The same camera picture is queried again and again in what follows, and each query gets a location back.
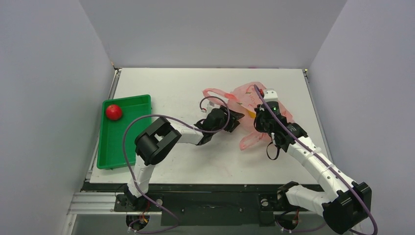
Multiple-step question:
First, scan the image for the purple cable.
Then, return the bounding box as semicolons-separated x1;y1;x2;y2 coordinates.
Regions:
122;95;231;234
253;84;379;235

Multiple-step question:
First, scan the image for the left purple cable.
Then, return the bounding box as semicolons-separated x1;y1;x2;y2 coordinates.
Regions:
122;95;231;234

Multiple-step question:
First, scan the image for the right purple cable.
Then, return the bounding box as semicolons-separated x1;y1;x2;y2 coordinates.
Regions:
253;84;379;235

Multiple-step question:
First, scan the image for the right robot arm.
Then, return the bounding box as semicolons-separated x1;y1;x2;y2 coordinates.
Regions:
254;101;373;234

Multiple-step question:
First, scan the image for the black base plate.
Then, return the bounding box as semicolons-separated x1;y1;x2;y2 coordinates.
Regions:
81;182;304;226

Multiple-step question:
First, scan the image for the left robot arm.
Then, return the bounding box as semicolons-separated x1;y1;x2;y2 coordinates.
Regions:
124;106;245;211

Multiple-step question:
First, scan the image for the green plastic tray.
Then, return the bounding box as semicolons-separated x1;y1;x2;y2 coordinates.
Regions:
96;94;152;169

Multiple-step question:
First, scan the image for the red fake apple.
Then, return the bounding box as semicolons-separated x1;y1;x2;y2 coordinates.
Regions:
105;104;123;121

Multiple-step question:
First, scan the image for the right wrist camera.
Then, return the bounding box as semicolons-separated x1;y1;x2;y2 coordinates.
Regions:
263;89;278;102

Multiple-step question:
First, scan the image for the pink plastic bag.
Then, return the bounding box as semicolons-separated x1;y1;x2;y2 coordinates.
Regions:
202;81;295;152

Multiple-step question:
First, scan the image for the black loop cable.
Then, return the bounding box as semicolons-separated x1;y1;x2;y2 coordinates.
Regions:
266;141;281;161

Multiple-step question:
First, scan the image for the aluminium frame rail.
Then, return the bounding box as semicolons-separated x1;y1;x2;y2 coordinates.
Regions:
66;191;360;215

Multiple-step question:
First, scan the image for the orange fake fruit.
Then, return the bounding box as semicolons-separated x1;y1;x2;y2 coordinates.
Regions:
248;110;256;118

